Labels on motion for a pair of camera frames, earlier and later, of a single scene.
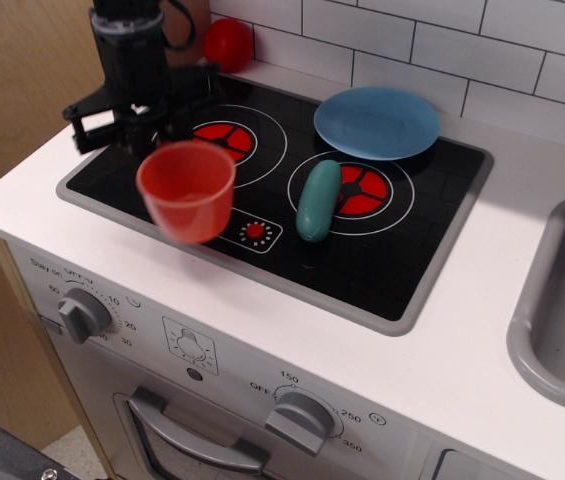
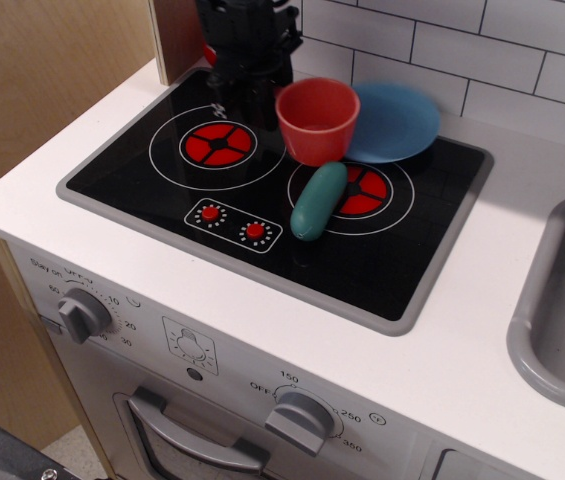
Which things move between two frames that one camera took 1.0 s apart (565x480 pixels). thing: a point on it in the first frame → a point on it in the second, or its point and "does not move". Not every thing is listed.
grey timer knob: [83, 314] does not move
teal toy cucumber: [319, 201] does not move
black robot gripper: [140, 98] → [253, 41]
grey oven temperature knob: [301, 421] does not move
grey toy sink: [555, 334] does not move
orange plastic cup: [188, 187] → [319, 116]
